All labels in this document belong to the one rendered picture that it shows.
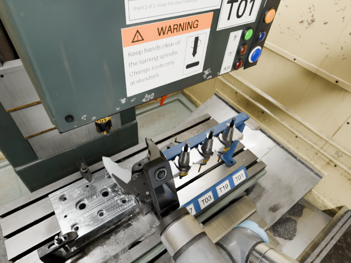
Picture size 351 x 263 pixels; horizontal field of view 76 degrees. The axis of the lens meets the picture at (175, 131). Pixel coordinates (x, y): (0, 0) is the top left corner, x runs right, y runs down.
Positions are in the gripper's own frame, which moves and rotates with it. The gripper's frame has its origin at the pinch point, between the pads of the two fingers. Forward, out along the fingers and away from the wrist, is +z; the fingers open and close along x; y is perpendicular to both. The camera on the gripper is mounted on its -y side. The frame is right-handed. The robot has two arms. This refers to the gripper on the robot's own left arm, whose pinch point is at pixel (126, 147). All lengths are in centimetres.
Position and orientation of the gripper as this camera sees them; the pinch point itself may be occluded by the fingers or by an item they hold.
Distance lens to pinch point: 53.3
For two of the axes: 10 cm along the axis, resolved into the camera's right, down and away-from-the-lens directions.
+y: -1.0, 6.6, 7.4
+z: -5.7, -6.5, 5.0
